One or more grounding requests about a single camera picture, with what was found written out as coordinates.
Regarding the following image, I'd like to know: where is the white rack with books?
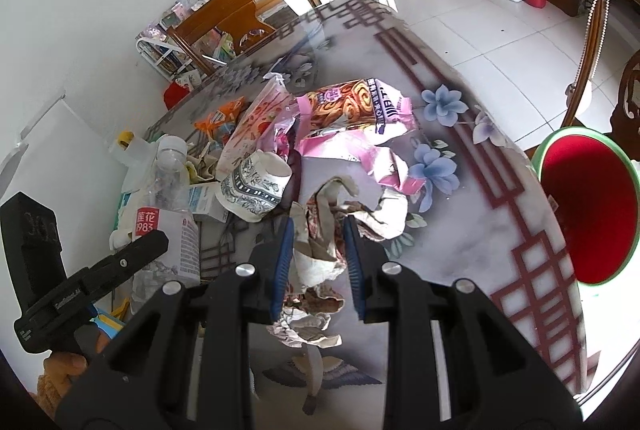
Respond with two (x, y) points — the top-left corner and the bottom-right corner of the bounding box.
(134, 0), (207, 85)

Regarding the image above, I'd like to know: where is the brown white paper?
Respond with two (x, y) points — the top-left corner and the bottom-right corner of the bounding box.
(267, 176), (412, 350)

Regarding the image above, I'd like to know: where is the carved wooden chair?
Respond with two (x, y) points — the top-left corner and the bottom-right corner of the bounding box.
(562, 0), (640, 141)

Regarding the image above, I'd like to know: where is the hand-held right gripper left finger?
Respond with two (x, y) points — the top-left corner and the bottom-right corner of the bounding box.
(54, 216), (297, 430)

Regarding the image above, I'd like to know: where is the white bottle yellow cap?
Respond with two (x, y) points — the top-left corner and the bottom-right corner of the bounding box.
(108, 130), (152, 184)

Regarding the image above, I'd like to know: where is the crumpled beige tissue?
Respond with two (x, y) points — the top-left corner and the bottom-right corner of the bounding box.
(184, 144), (222, 184)

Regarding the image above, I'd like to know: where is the pink snack wrapper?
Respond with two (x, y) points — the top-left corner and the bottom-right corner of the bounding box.
(294, 78), (427, 197)

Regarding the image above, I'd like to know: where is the red bin green rim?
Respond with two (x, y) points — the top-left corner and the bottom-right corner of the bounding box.
(531, 126), (640, 287)

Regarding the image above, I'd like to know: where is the white cabinet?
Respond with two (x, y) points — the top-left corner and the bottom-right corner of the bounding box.
(0, 91), (132, 233)

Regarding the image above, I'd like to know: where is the red white snack bag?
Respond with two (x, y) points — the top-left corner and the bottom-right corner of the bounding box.
(216, 76), (297, 181)

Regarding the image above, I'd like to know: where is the blue yellow packet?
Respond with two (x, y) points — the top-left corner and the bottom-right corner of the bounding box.
(91, 299), (132, 337)

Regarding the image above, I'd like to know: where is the person's left hand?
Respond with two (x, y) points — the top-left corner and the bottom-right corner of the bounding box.
(41, 352), (91, 413)

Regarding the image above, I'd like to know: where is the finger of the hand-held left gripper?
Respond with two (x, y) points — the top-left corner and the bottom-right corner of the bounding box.
(81, 230), (170, 307)

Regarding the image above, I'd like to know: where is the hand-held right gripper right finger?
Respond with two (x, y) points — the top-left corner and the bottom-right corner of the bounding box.
(343, 215), (585, 430)

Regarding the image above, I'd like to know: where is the clear plastic bottle red label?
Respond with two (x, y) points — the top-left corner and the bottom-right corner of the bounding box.
(129, 135), (202, 311)

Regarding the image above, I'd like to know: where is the orange snack wrapper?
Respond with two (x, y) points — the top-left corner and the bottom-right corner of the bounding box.
(194, 97), (246, 144)

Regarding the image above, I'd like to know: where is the white bead string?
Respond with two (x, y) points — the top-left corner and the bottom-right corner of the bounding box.
(574, 0), (614, 96)

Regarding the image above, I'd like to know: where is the small white blue carton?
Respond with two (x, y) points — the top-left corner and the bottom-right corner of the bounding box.
(186, 181), (227, 224)

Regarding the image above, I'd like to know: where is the patterned paper cup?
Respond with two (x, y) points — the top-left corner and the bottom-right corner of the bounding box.
(216, 150), (294, 224)

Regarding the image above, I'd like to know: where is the red plastic bag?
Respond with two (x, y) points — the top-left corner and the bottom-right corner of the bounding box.
(164, 81), (192, 109)

